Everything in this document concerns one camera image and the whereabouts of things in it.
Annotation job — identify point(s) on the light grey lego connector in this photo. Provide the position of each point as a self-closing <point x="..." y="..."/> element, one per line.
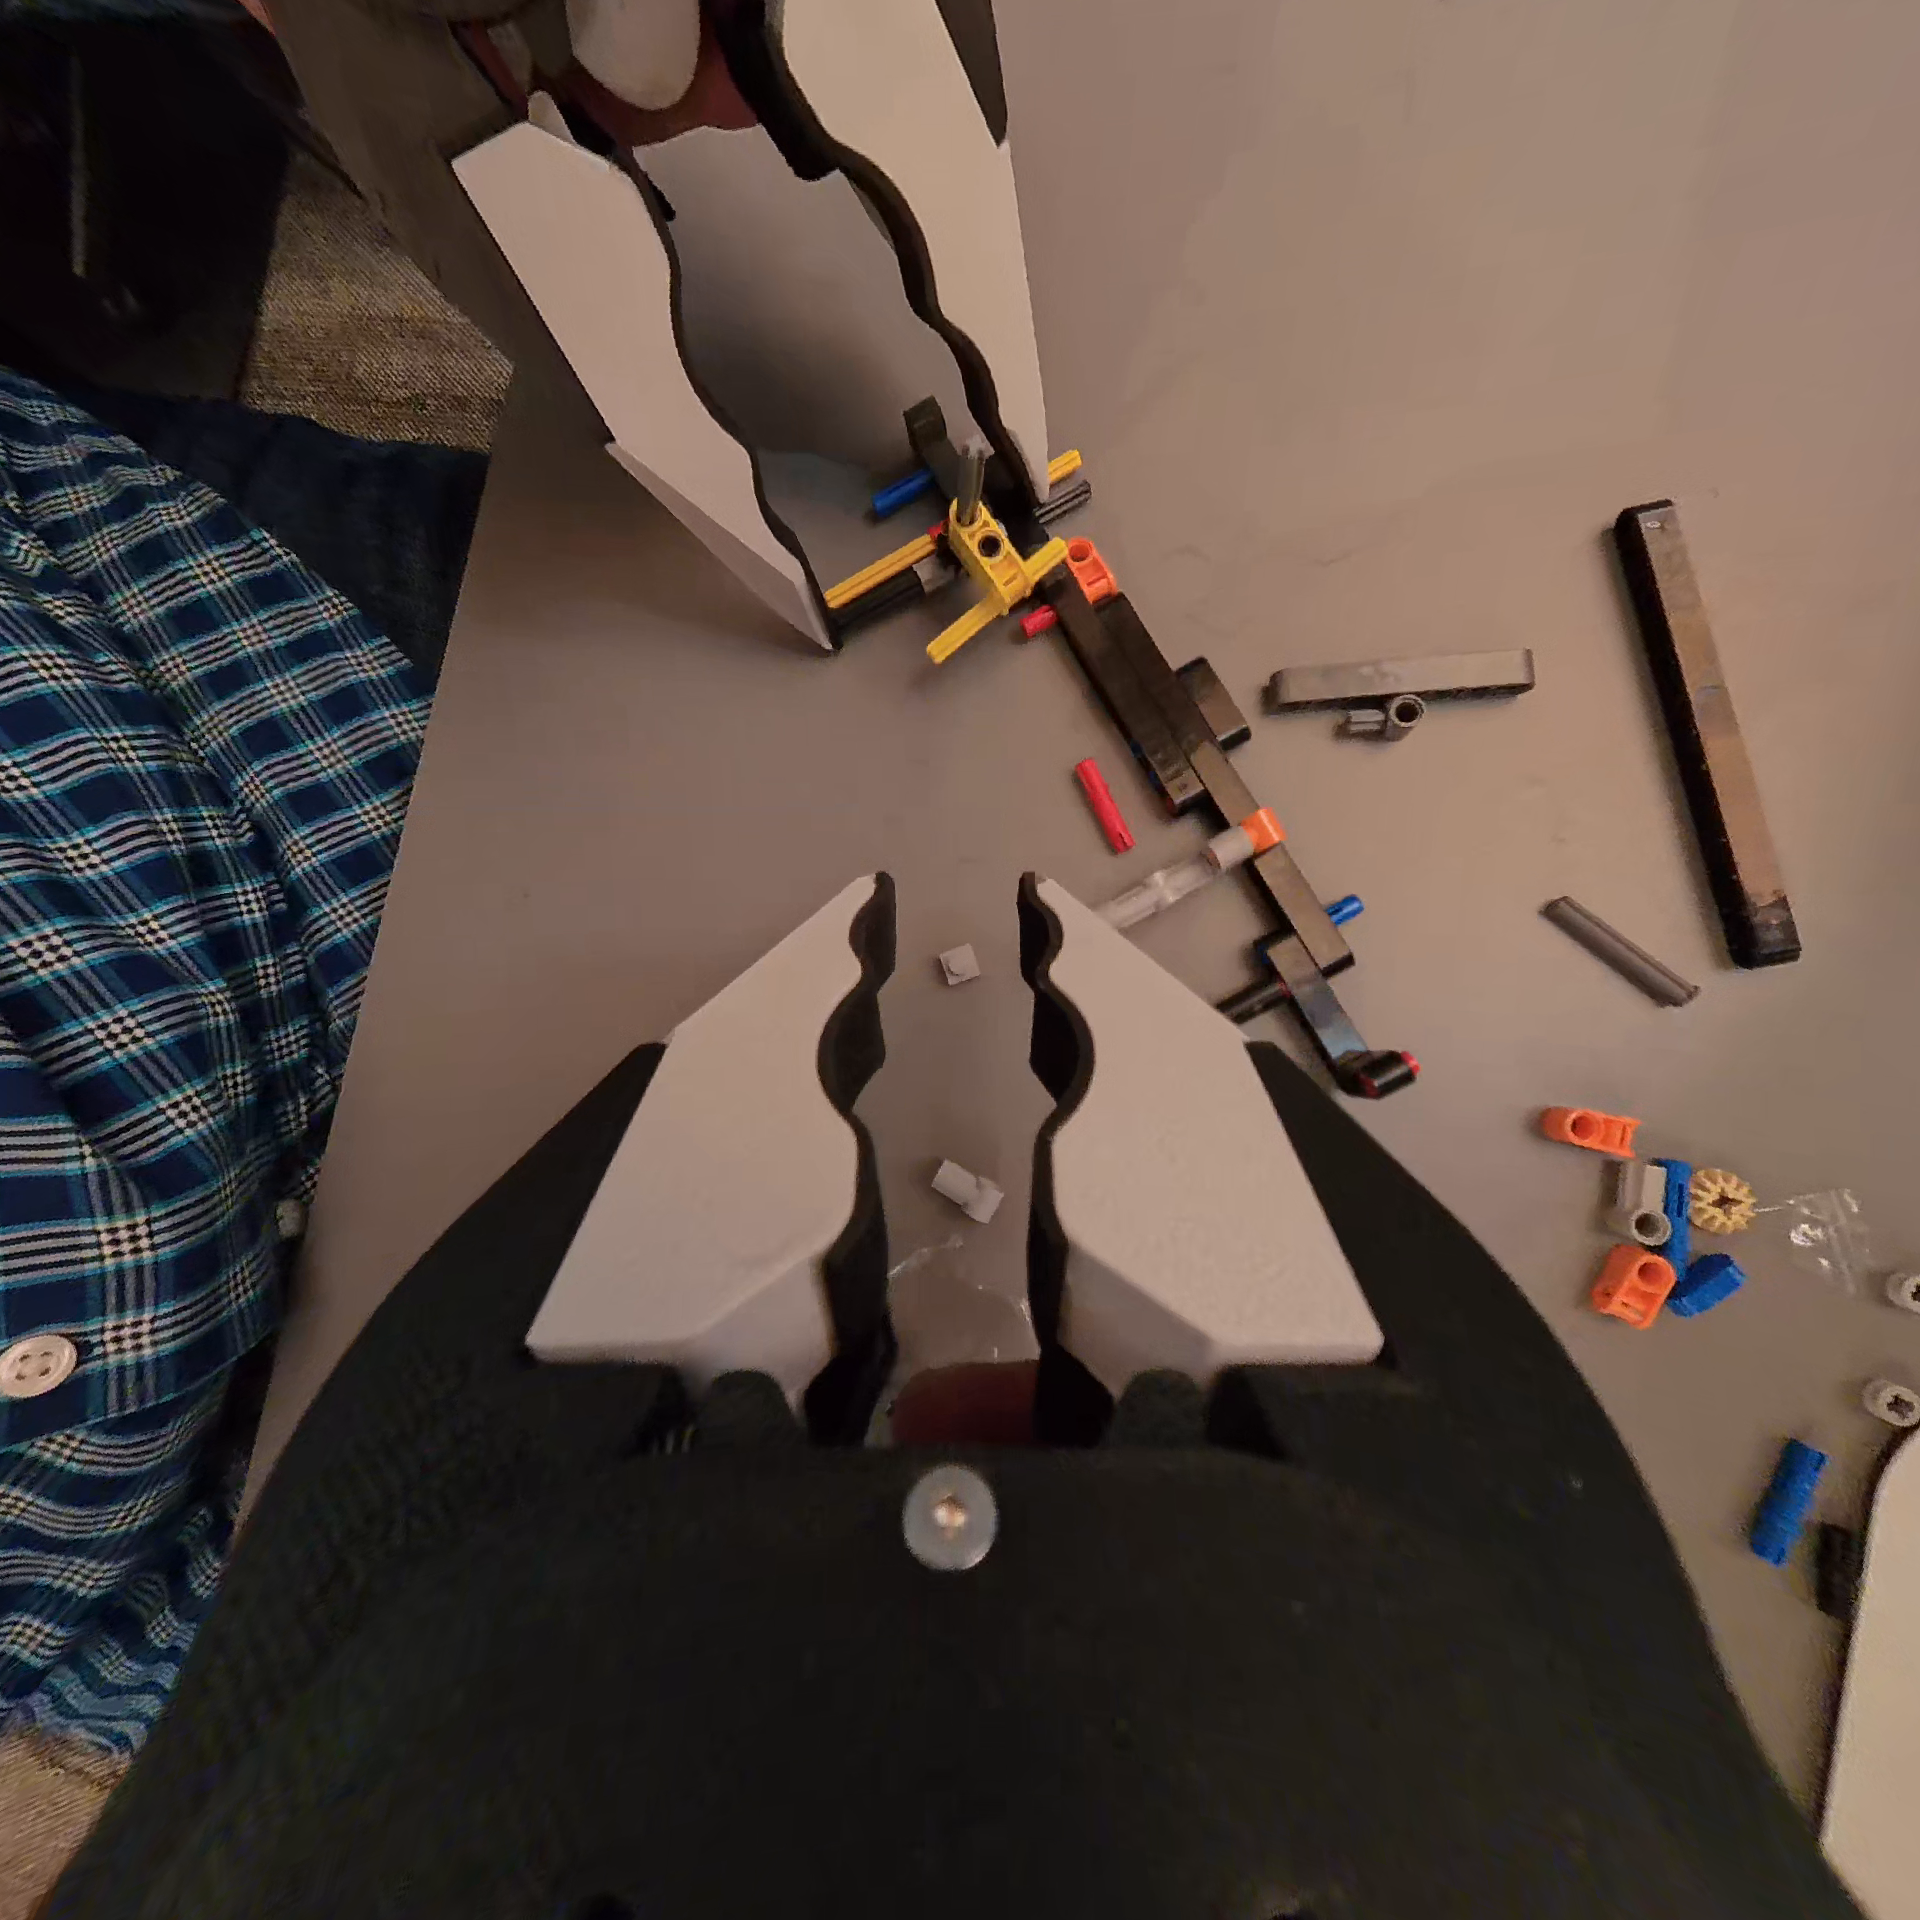
<point x="964" y="1191"/>

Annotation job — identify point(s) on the dark grey lego pin connector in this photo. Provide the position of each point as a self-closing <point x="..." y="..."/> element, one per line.
<point x="1389" y="717"/>

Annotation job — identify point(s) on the black lego frame assembly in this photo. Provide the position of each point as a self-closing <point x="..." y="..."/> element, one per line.
<point x="1155" y="691"/>

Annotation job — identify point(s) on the yellow lego axle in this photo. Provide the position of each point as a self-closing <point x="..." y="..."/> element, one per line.
<point x="969" y="631"/>

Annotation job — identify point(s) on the person's torso in plaid shirt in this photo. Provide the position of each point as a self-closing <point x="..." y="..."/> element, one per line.
<point x="180" y="901"/>

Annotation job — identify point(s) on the clear plastic zip bag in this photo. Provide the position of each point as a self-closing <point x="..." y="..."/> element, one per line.
<point x="960" y="1298"/>

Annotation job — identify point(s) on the grey lego tube connector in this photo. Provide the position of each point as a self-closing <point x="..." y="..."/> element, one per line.
<point x="1639" y="1203"/>

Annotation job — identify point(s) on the white book stand wooden board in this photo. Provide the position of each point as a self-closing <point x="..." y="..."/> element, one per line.
<point x="1874" y="1725"/>

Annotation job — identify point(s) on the small black lego pin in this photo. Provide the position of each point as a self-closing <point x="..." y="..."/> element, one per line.
<point x="1832" y="1569"/>

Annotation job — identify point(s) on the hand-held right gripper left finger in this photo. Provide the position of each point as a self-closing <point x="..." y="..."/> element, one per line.
<point x="704" y="1201"/>

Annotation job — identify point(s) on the long red lego pin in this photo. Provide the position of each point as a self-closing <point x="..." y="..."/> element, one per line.
<point x="1105" y="807"/>

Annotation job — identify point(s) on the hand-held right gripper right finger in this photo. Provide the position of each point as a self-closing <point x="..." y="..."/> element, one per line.
<point x="1201" y="1201"/>

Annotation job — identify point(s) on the long black lego beam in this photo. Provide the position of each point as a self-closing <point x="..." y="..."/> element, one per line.
<point x="1703" y="721"/>

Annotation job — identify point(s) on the dark grey lego rod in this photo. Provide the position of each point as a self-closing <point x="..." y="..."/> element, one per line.
<point x="1620" y="951"/>

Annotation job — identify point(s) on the tan lego bevel gear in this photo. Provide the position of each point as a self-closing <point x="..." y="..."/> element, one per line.
<point x="1720" y="1201"/>

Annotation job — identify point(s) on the small clear plastic bag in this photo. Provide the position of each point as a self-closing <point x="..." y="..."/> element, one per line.
<point x="1827" y="1230"/>

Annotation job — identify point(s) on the light grey lego stud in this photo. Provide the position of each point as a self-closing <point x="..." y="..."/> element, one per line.
<point x="960" y="964"/>

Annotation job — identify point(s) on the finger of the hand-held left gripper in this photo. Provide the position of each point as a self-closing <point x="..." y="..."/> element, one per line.
<point x="600" y="300"/>
<point x="944" y="195"/>

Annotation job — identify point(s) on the orange lego connector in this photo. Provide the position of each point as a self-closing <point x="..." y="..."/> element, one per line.
<point x="1587" y="1130"/>
<point x="1632" y="1287"/>

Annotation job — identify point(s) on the grey lego liftarm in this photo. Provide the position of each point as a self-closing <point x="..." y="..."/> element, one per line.
<point x="1395" y="678"/>

